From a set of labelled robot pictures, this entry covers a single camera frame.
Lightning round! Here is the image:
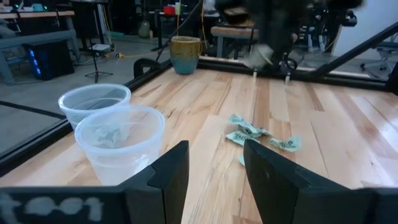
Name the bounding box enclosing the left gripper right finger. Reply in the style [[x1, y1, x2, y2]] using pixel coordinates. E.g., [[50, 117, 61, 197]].
[[243, 139, 376, 224]]

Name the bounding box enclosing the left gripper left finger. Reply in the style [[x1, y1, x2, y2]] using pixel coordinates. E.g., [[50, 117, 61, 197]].
[[119, 139, 190, 224]]

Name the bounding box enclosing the clear plastic deli cup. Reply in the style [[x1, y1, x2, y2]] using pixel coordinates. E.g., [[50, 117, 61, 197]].
[[58, 83, 132, 130], [74, 105, 166, 187]]

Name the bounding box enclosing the wooden stool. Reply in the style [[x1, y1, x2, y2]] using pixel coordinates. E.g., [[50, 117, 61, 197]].
[[210, 26, 259, 59]]

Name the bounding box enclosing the olive and teal ceramic mug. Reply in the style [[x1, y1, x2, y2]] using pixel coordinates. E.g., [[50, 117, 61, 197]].
[[169, 35, 203, 76]]

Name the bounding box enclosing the office chair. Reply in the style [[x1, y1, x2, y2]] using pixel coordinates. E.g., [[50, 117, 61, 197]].
[[359, 41, 398, 73]]

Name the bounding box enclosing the green bag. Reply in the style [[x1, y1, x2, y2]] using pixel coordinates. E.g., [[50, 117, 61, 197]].
[[137, 19, 152, 39]]

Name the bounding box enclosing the black tripod stand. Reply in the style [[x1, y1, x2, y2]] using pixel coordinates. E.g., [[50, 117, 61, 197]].
[[84, 43, 114, 84]]

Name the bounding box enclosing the blue-lit computer tower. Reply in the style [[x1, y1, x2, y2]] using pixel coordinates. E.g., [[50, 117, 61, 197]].
[[23, 40, 75, 82]]

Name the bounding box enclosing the grey bench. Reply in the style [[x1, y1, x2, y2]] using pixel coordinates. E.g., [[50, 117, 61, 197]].
[[0, 29, 78, 85]]

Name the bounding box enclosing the wooden workbench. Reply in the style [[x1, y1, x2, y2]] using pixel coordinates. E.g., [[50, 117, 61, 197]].
[[0, 10, 76, 20]]

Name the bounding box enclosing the black aluminium table frame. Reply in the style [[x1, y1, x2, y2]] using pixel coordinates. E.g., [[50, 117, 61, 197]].
[[0, 21, 398, 178]]

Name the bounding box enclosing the black frame clamp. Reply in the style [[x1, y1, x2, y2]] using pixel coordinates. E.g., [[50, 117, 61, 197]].
[[132, 57, 163, 79]]

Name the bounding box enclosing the yellow floor cable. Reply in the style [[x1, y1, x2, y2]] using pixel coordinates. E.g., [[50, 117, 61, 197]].
[[114, 50, 171, 60]]

